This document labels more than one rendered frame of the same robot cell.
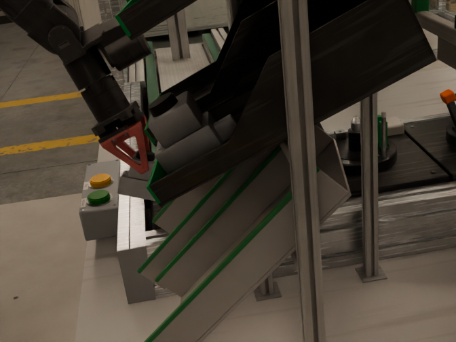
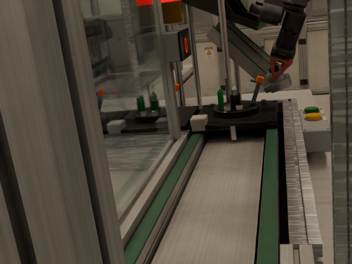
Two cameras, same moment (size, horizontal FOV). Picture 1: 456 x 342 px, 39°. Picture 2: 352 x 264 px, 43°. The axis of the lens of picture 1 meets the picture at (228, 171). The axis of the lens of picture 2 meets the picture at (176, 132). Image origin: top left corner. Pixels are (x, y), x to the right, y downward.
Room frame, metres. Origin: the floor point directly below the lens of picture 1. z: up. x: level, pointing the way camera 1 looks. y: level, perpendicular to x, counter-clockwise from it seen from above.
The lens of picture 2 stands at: (2.30, 0.26, 1.31)
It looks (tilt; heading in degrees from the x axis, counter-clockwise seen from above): 16 degrees down; 199
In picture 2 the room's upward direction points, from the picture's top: 7 degrees counter-clockwise
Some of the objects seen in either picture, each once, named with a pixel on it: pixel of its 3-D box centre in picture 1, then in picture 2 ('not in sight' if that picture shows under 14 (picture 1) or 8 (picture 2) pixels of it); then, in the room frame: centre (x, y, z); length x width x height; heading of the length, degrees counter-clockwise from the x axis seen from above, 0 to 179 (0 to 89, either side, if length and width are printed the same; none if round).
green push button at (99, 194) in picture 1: (99, 199); (311, 111); (1.02, 0.23, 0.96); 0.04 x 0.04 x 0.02
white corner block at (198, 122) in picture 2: not in sight; (199, 123); (1.12, -0.07, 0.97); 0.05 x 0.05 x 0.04; 5
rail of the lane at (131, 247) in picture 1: (137, 159); (293, 160); (1.28, 0.19, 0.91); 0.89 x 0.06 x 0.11; 5
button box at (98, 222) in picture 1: (104, 197); (314, 129); (1.09, 0.24, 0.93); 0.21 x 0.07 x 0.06; 5
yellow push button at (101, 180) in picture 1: (100, 182); (313, 118); (1.09, 0.24, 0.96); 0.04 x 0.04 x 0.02
